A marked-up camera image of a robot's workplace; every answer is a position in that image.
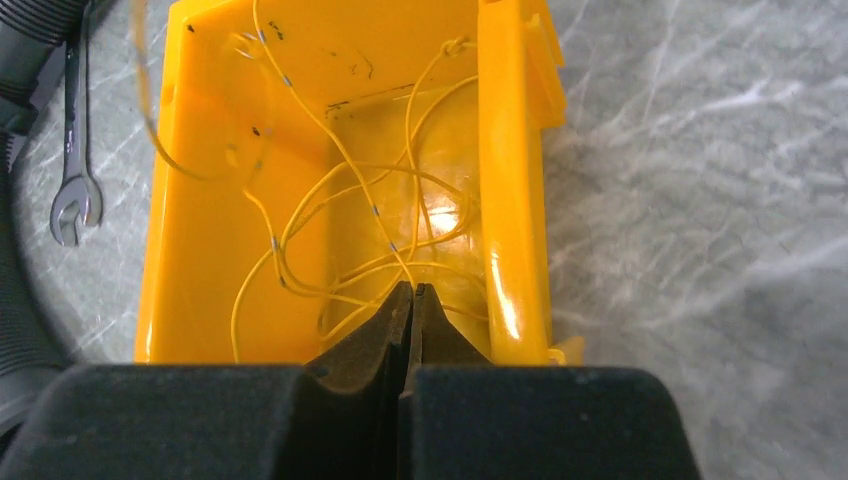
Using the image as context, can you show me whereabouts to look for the orange plastic bin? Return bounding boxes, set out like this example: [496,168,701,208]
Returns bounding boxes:
[135,1,584,366]

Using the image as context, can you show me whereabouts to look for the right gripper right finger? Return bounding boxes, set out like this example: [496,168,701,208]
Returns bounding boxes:
[397,284,701,479]

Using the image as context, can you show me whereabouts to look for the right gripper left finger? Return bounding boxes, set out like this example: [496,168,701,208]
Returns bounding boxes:
[1,282,414,479]

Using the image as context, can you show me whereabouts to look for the black corrugated hose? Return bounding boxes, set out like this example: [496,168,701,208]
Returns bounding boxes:
[0,0,121,432]

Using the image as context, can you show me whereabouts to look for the silver wrench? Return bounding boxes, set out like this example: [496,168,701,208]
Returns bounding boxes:
[49,1,103,247]

